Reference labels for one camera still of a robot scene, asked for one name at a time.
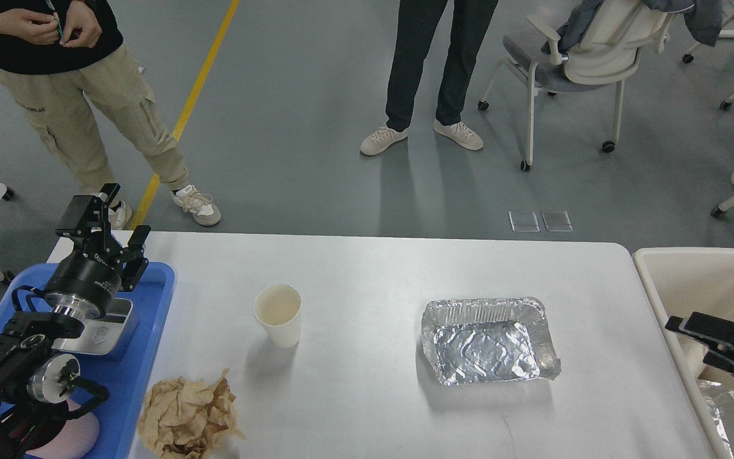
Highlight white paper cup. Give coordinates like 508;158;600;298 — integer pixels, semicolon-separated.
254;284;302;348

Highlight beige plastic bin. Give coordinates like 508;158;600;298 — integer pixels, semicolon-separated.
634;247;734;458

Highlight aluminium foil tray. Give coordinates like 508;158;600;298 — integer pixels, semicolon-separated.
421;296;561;386

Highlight square steel container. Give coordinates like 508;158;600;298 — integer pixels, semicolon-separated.
53;298;138;360

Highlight white tube in bin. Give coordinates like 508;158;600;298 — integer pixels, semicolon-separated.
679;337;710;379

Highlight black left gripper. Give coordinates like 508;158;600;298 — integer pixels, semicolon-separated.
43;183;151;319

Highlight person in black trousers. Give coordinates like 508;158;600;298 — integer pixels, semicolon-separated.
359;0;500;157

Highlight brown paper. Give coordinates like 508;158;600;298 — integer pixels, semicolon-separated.
136;368;246;458

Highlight person in beige trousers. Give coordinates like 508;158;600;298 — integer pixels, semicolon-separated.
0;1;221;227

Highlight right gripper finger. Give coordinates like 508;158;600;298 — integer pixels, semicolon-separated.
665;312;734;354

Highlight foil trash in bin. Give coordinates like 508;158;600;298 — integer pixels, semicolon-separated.
697;379;734;458

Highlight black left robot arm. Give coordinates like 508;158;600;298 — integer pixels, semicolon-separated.
0;183;150;458

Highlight blue plastic tray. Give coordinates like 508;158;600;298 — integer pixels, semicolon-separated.
0;262;175;458

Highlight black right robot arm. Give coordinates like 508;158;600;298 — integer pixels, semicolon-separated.
665;312;734;377

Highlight white office chair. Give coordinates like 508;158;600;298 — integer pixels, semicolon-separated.
477;1;695;171

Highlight pink mug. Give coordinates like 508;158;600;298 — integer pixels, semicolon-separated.
26;399;100;458

